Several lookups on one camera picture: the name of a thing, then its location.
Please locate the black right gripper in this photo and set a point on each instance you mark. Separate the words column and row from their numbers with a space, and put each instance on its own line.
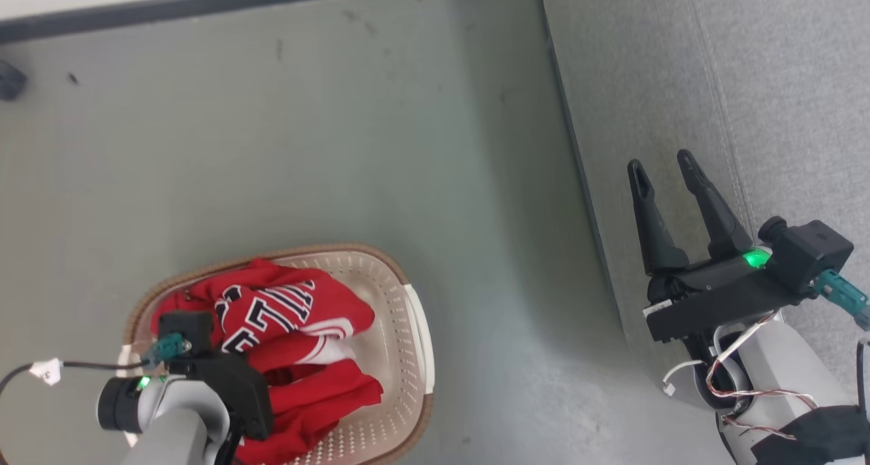
column 720, row 291

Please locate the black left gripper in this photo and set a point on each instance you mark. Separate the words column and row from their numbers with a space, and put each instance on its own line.
column 234, row 383

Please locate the red baseball jersey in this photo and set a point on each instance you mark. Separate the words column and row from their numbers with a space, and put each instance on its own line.
column 292, row 308

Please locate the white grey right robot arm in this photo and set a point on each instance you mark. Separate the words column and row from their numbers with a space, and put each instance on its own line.
column 775, row 376

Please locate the grey fabric sofa seat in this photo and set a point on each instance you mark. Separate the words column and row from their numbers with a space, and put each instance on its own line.
column 680, row 64

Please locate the beige perforated laundry basket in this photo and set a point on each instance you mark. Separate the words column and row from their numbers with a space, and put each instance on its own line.
column 401, row 329

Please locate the black furniture foot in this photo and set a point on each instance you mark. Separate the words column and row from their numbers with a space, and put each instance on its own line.
column 10, row 81

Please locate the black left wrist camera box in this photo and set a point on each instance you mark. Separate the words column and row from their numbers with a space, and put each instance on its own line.
column 187, row 325

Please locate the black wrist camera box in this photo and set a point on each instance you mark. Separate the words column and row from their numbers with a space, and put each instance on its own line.
column 187, row 325
column 812, row 251

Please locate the teal left camera connector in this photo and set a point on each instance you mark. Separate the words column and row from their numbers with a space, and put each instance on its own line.
column 166, row 348

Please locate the teal camera connector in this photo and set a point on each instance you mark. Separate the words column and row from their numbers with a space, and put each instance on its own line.
column 846, row 295
column 166, row 348

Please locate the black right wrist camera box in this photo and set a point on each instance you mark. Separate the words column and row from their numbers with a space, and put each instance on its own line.
column 812, row 251

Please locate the teal right camera connector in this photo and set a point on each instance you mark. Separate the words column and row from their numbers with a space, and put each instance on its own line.
column 846, row 295

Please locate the black wall baseboard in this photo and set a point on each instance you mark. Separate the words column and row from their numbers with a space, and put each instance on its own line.
column 204, row 4

